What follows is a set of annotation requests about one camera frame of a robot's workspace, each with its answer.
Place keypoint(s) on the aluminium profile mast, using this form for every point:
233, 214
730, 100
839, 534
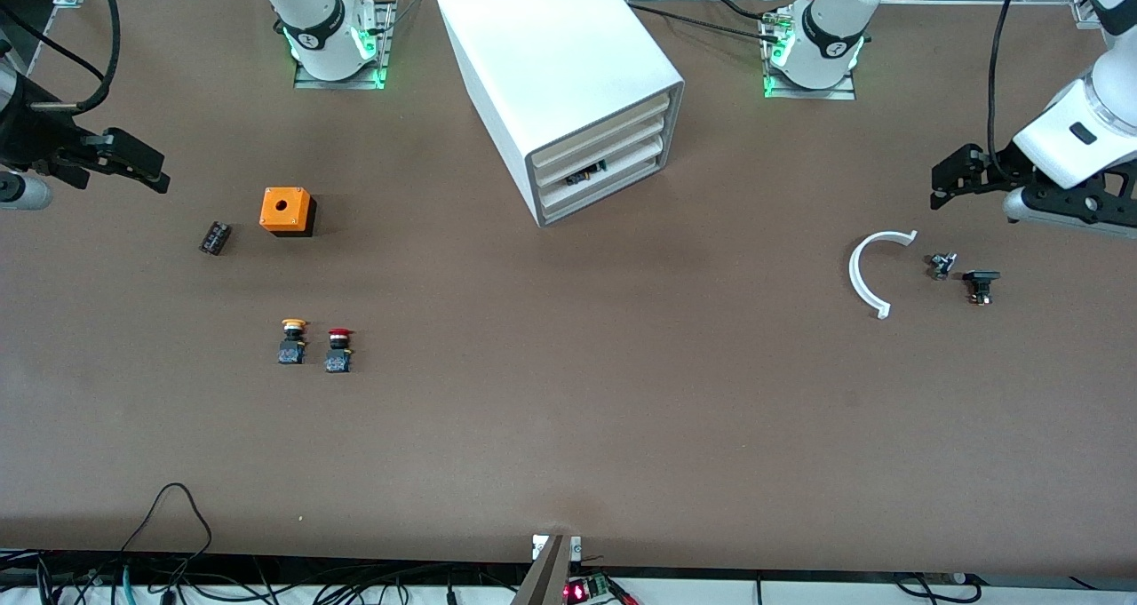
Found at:
546, 578

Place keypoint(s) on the yellow mushroom push button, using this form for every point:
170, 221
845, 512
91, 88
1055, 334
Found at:
292, 347

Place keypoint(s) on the small black contact block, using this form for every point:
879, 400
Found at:
214, 237

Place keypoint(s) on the white curved plastic arc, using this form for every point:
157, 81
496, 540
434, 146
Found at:
854, 276

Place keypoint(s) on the white plastic drawer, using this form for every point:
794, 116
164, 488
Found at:
622, 125
640, 155
622, 179

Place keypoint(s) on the red mushroom push button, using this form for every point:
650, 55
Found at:
337, 356

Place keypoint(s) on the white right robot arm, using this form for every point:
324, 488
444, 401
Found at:
320, 10

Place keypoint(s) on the orange button enclosure box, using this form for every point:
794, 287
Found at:
284, 207

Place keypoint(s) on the circuit board with red light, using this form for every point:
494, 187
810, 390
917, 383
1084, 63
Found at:
586, 589

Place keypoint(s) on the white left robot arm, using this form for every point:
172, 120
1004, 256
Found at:
1079, 134

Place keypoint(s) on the black flat push button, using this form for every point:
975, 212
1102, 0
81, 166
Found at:
981, 278

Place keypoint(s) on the white grey drawer cabinet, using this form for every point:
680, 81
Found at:
551, 45

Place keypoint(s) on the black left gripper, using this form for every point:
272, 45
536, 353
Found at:
1002, 164

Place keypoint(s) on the white divider panel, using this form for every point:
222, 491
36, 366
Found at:
640, 135

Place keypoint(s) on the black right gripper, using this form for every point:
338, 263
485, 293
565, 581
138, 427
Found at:
28, 132

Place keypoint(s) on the small grey black switch part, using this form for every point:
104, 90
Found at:
942, 266

